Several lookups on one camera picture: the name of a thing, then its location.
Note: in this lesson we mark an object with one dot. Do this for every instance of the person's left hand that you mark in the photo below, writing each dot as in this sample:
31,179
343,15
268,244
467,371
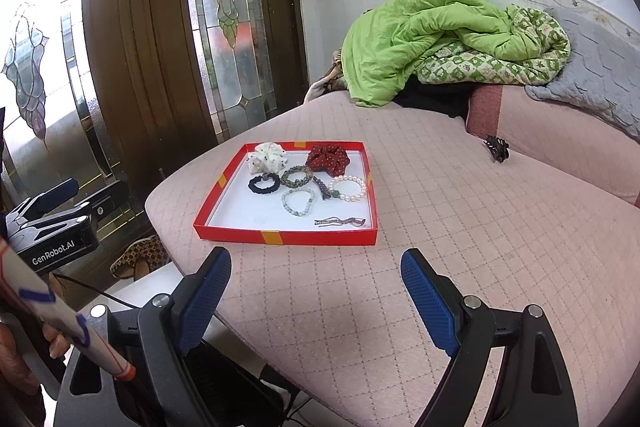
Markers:
18,357

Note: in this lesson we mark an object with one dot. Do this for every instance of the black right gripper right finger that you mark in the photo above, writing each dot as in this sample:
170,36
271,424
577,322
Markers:
533,387

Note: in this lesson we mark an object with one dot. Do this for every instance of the white patterned scrunchie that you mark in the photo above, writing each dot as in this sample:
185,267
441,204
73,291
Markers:
267,157

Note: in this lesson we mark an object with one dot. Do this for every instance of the black claw hair clip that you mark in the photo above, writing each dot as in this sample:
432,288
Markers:
499,148

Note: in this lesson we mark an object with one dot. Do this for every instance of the grey quilted pillow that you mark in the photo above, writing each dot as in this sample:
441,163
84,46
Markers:
601,76

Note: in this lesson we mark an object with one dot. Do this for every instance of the pink bolster pillow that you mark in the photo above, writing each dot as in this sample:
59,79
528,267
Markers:
559,135

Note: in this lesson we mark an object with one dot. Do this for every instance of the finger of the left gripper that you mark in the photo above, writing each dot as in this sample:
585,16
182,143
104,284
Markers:
101,204
47,201

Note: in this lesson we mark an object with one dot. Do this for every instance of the pink quilted bedspread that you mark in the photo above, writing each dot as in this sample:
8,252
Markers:
340,321

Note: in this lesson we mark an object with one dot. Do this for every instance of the red shallow tray box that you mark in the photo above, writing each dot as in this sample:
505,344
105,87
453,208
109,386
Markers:
233,212

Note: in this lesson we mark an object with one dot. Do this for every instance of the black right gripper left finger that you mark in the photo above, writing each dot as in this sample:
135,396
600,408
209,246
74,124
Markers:
180,379

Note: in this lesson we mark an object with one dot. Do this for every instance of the dark alligator hair clip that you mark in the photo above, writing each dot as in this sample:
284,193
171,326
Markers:
325,192

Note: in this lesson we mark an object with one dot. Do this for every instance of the green quilt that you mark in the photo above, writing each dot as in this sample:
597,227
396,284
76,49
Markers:
449,41

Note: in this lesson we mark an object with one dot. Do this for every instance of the red polka dot scrunchie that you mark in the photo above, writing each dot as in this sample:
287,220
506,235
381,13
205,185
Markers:
332,159

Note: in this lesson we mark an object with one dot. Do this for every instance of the brown metal hair clip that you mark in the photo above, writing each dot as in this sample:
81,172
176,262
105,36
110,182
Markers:
340,222

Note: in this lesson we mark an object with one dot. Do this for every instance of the brown wooden door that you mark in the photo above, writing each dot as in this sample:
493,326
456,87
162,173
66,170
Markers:
175,78

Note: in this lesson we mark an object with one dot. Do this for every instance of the patterned slipper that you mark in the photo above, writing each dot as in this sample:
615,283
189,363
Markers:
140,259

